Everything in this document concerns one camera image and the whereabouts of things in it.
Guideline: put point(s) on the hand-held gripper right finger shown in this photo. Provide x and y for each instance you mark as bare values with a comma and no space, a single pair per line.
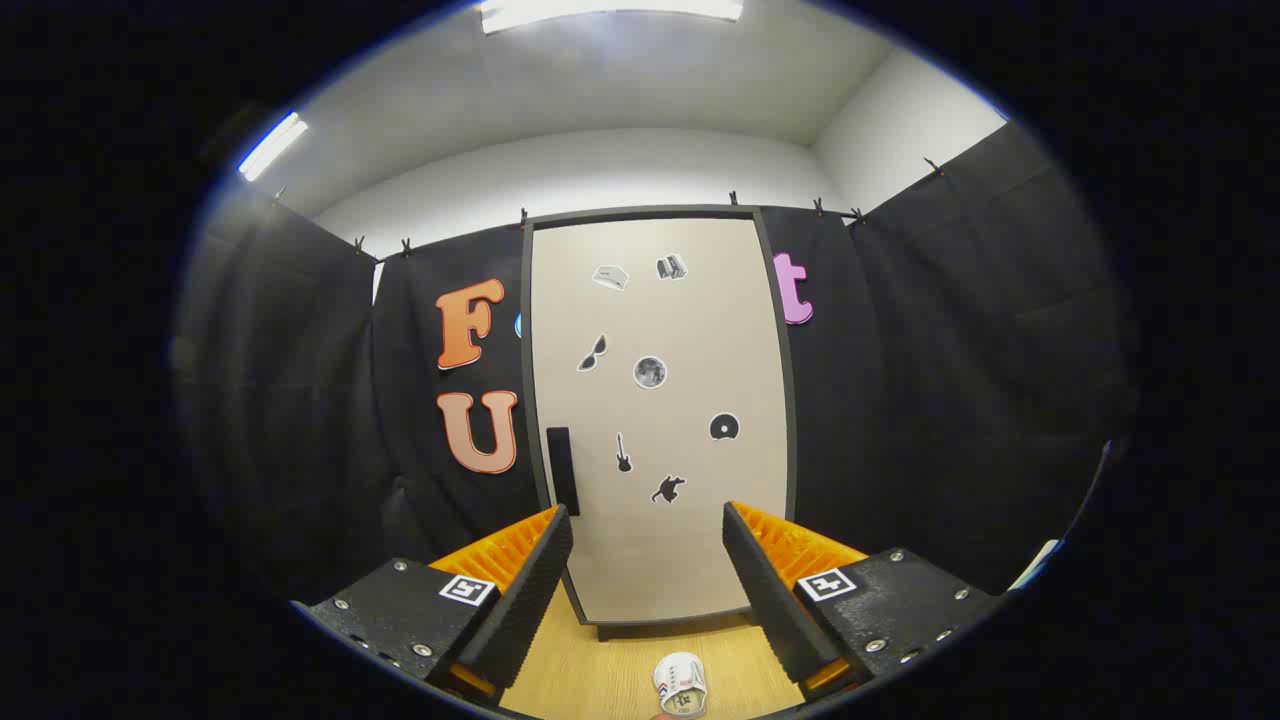
770,600

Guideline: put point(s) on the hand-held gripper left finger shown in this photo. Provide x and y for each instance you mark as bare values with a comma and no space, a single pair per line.
520,600

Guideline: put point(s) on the white shoe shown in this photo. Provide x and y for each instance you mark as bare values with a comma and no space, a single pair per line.
680,682

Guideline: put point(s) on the dark grey shoe cabinet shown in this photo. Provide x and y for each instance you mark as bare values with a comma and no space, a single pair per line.
640,212

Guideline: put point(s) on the black backdrop cloth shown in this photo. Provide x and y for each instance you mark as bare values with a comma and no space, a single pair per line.
900,400

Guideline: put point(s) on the white flat panel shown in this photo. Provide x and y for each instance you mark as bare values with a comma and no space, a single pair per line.
1035,563

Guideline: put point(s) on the narrow ceiling light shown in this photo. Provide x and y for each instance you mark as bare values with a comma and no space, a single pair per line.
272,146

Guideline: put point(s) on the long ceiling light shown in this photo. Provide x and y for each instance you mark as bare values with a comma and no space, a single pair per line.
610,12

